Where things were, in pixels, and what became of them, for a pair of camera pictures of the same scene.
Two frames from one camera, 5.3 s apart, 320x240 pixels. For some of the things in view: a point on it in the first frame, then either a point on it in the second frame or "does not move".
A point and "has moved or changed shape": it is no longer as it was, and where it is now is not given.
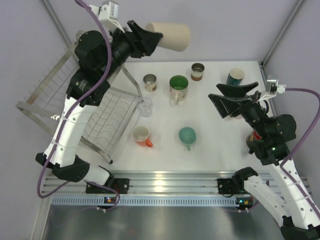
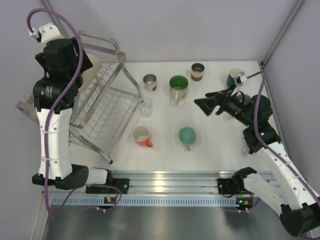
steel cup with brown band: (150, 81) does not move
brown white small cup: (197, 71) does not move
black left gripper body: (122, 46) to (76, 48)
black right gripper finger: (226, 105) to (207, 104)
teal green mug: (187, 135) does not move
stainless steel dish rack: (108, 121) does not move
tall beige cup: (176, 36) has moved or changed shape
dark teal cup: (235, 76) does not move
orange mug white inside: (140, 134) does not move
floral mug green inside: (178, 88) does not move
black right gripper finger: (236, 91) to (218, 94)
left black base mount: (122, 185) does not move
